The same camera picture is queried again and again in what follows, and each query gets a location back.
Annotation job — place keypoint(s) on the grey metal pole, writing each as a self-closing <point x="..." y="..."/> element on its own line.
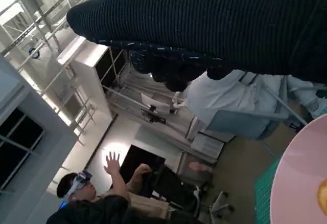
<point x="286" y="106"/>

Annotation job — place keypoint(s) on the person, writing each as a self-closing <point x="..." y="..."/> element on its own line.
<point x="102" y="208"/>
<point x="224" y="93"/>

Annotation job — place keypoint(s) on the long braided toy bread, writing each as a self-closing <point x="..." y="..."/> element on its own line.
<point x="323" y="196"/>

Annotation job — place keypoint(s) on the grey office chair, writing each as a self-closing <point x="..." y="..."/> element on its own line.
<point x="242" y="125"/>

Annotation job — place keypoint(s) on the black monitor screen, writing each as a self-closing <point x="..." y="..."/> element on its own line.
<point x="153" y="157"/>

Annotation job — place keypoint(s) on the white VR headset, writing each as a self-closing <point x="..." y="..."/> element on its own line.
<point x="81" y="180"/>

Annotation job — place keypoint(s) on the pink bowl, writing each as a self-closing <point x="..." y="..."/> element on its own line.
<point x="296" y="183"/>

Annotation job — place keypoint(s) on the person's hand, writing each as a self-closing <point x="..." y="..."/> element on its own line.
<point x="144" y="170"/>
<point x="112" y="166"/>

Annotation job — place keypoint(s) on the white open shelf cabinet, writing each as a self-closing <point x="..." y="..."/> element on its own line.
<point x="84" y="80"/>

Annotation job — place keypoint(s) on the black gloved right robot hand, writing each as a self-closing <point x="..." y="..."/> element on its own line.
<point x="204" y="17"/>

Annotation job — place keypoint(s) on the black office chair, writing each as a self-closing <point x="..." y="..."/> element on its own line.
<point x="178" y="190"/>

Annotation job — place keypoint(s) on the dark window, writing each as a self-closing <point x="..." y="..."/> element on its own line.
<point x="15" y="144"/>

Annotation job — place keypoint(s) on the white chair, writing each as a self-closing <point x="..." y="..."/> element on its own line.
<point x="155" y="103"/>

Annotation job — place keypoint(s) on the green cutting mat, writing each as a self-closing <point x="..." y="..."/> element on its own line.
<point x="265" y="196"/>

